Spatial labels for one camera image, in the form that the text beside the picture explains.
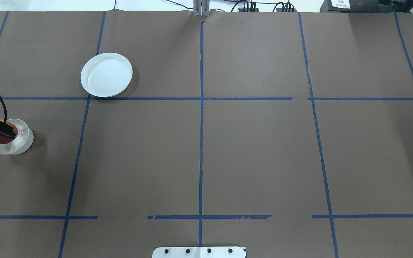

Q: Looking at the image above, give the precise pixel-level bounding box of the red yellow apple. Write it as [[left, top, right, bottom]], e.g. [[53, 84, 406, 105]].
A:
[[0, 119, 18, 144]]

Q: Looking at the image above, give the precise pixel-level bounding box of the white bowl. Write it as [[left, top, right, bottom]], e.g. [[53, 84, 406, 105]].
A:
[[0, 119, 33, 155]]

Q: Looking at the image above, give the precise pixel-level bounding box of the white plate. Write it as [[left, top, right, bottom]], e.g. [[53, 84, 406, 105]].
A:
[[80, 52, 133, 98]]

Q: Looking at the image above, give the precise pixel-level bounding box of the black power strip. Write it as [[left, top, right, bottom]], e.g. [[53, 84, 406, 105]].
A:
[[231, 0, 297, 13]]

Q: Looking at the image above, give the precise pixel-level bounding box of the black device with label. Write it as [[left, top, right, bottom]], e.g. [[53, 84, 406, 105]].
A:
[[320, 0, 413, 13]]

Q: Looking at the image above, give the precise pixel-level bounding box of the aluminium frame post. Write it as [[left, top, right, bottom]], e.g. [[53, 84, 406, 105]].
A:
[[192, 0, 211, 17]]

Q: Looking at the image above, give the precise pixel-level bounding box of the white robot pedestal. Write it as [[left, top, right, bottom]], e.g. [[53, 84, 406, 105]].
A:
[[152, 246, 247, 258]]

